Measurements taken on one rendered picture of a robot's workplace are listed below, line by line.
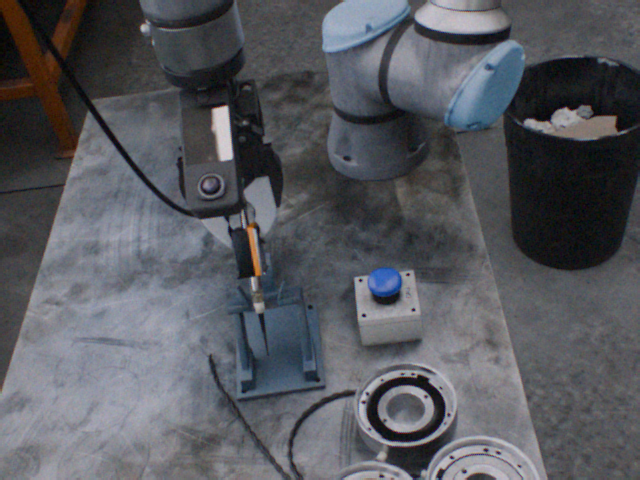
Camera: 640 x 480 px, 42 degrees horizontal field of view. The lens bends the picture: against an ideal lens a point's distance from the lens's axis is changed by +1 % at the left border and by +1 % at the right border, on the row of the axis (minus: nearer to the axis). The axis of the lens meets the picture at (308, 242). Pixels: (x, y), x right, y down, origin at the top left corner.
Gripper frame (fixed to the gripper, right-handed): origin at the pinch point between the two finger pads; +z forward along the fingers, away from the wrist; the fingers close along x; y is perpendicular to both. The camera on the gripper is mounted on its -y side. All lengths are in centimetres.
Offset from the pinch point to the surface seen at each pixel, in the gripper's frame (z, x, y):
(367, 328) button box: 16.8, -10.6, 0.9
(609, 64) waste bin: 58, -77, 107
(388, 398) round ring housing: 17.0, -11.6, -9.0
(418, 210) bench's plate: 19.9, -19.9, 23.1
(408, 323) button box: 16.8, -15.2, 0.7
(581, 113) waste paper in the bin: 69, -71, 105
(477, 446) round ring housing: 16.9, -19.3, -16.1
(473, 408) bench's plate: 19.9, -20.3, -9.6
